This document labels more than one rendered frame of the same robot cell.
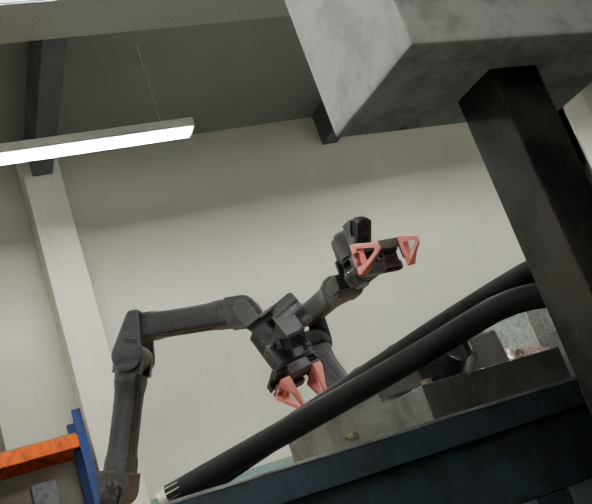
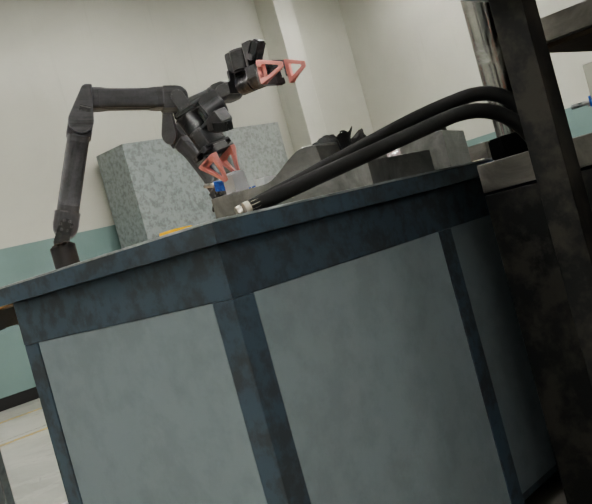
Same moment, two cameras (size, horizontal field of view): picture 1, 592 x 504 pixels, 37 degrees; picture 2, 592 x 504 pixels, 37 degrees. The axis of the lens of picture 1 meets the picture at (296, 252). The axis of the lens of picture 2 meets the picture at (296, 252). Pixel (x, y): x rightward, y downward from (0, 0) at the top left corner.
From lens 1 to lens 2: 0.88 m
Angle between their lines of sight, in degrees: 27
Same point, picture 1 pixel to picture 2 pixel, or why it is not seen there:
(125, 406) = (76, 161)
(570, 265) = (541, 93)
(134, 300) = not seen: outside the picture
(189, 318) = (132, 97)
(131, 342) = (85, 110)
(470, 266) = not seen: hidden behind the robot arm
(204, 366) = not seen: outside the picture
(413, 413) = (354, 179)
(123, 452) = (74, 197)
